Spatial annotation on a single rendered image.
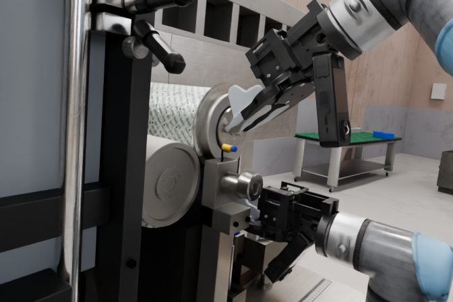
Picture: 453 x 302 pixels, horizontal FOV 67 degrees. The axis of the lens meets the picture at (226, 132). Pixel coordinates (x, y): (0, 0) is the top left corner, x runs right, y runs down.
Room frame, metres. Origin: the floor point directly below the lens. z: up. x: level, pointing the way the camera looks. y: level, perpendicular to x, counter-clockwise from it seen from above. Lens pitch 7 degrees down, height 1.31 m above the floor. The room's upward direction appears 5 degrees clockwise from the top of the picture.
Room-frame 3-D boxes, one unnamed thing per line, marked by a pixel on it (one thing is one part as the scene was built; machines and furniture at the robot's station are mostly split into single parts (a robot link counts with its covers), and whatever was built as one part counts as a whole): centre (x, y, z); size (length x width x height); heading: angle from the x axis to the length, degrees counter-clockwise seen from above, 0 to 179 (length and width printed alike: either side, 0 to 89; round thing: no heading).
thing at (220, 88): (0.56, 0.00, 1.25); 0.15 x 0.01 x 0.15; 142
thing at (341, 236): (0.48, -0.19, 1.11); 0.08 x 0.05 x 0.08; 142
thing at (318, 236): (0.53, -0.13, 1.12); 0.12 x 0.08 x 0.09; 52
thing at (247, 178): (0.48, -0.04, 1.18); 0.04 x 0.02 x 0.04; 142
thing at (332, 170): (5.70, -2.13, 0.43); 2.34 x 0.92 x 0.86; 134
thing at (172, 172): (0.54, 0.17, 1.18); 0.26 x 0.12 x 0.12; 52
